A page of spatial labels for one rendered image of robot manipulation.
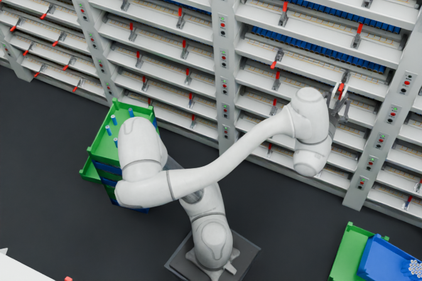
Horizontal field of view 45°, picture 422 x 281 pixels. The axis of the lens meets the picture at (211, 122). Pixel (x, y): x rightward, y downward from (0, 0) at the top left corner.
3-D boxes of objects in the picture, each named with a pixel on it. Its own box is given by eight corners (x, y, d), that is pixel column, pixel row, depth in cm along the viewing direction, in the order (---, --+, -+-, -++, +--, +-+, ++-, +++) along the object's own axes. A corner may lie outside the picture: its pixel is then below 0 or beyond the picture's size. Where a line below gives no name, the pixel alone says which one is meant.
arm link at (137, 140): (198, 231, 228) (189, 187, 239) (232, 220, 225) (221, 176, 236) (110, 174, 164) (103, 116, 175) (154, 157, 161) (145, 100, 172)
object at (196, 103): (218, 123, 257) (214, 115, 244) (116, 84, 273) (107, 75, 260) (234, 87, 261) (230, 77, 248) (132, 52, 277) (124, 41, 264)
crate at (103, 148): (132, 170, 225) (129, 160, 218) (90, 159, 229) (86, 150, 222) (155, 116, 241) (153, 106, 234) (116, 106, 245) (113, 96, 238)
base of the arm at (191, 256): (221, 290, 220) (221, 286, 215) (183, 256, 227) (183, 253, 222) (248, 258, 227) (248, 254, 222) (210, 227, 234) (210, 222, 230)
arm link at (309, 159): (335, 153, 169) (333, 123, 161) (321, 186, 159) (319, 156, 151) (303, 147, 174) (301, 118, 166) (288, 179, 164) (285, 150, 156)
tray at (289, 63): (383, 101, 191) (387, 93, 182) (235, 53, 207) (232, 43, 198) (400, 55, 195) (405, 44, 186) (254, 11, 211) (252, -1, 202)
